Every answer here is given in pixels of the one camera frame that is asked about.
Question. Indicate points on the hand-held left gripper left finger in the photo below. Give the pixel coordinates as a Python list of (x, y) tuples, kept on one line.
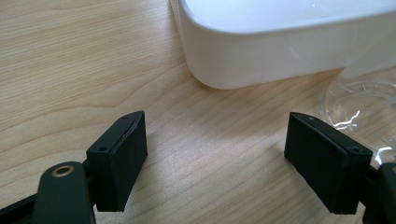
[(120, 165)]

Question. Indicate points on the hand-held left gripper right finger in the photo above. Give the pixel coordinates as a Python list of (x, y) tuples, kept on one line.
[(323, 161)]

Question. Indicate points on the white plastic bin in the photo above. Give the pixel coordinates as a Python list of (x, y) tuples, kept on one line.
[(280, 40)]

